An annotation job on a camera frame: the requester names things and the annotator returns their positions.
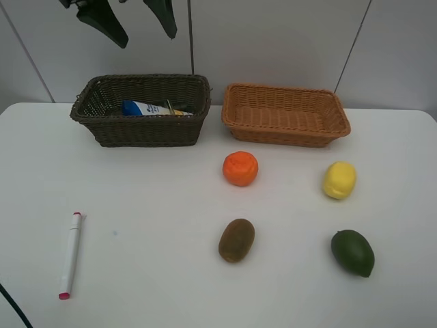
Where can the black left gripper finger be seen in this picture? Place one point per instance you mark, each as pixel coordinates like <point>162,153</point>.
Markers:
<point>163,11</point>
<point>99,15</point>

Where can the dark green spray bottle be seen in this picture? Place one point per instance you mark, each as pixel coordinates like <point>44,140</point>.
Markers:
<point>178,108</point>

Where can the white marker red caps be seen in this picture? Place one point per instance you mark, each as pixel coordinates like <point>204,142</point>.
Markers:
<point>71,257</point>

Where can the brown kiwi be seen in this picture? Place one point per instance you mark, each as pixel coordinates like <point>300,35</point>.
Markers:
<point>236,240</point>

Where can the dark brown wicker basket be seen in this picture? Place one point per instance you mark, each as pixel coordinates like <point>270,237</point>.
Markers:
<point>99,108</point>

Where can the orange fruit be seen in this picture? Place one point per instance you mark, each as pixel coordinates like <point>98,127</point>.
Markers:
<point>240,168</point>

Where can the yellow lemon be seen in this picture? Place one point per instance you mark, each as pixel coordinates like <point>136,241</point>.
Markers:
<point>339,180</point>

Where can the orange wicker basket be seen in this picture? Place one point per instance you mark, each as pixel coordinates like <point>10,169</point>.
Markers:
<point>283,115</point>

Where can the white tube blue cap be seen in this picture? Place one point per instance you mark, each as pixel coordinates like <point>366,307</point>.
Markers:
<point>134,108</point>

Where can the green lime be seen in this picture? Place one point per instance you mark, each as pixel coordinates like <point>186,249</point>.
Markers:
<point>353,252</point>

